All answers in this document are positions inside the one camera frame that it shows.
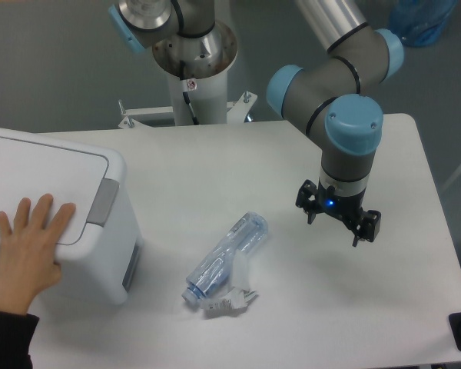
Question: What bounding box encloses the blue plastic water jug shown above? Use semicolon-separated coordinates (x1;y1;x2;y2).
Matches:
388;0;458;48

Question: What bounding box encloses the bare human hand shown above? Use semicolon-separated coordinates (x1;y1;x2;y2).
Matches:
0;194;76;315

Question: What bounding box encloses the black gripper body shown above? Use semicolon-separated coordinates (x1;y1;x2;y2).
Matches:
311;177;369;225

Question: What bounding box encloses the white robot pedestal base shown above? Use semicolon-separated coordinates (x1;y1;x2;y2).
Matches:
117;21;259;130

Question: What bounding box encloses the crushed clear plastic bottle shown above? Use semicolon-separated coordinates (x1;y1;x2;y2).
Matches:
181;211;268;308

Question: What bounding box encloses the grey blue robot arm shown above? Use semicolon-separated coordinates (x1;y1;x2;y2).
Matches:
108;1;404;241

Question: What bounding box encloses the torn white bottle label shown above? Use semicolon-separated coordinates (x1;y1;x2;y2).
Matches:
200;251;258;317

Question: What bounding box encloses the black sleeved forearm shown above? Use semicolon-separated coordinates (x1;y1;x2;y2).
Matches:
0;311;39;368

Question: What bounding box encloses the white lidded trash can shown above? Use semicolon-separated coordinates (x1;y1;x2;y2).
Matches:
0;128;144;306

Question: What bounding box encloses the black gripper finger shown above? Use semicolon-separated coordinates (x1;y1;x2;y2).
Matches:
295;179;320;224
344;210;380;247

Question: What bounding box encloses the black cable on pedestal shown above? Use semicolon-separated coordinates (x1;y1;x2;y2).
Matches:
177;59;201;126

